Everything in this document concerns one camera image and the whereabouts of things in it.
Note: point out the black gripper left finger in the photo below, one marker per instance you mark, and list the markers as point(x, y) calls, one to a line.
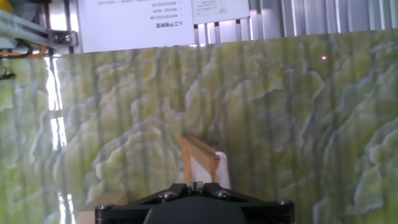
point(124, 213)

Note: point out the white paper with text list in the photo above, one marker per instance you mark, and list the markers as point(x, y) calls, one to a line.
point(124, 28)

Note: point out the wooden picture frame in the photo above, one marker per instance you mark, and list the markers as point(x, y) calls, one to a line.
point(200, 149)

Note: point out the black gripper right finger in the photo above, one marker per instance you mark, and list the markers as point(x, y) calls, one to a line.
point(267, 213)

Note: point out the green marble pattern mat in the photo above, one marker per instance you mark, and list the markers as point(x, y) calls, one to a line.
point(280, 124)

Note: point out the light wooden cube block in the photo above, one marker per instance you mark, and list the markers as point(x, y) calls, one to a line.
point(109, 197)

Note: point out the grey metal corner bracket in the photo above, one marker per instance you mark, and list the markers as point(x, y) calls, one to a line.
point(62, 39)

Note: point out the silver aluminium frame beam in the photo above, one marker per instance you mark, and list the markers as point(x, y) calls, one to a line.
point(21, 28)

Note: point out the white paper with printed table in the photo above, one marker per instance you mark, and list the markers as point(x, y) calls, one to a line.
point(217, 12)

